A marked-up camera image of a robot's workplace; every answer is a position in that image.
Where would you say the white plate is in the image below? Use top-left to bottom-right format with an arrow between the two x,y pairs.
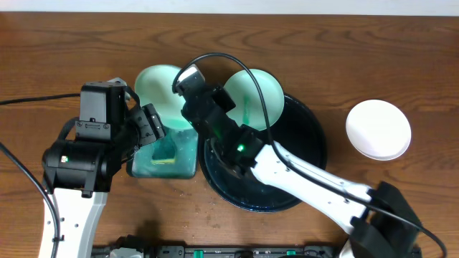
346,100 -> 412,161

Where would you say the black round tray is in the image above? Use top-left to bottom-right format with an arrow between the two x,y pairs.
198,95 -> 327,213

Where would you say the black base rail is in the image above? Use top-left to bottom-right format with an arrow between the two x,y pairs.
90,235 -> 350,258

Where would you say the mint plate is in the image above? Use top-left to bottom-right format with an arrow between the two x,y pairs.
135,64 -> 192,130
224,69 -> 285,130

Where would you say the black rectangular water tray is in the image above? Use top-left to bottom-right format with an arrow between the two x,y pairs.
126,128 -> 199,179

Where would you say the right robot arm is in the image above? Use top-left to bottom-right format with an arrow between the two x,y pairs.
179,85 -> 422,257

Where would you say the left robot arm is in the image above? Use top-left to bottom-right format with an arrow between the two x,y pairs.
39,102 -> 165,257

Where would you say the green yellow sponge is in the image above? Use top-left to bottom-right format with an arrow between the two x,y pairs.
151,138 -> 176,165

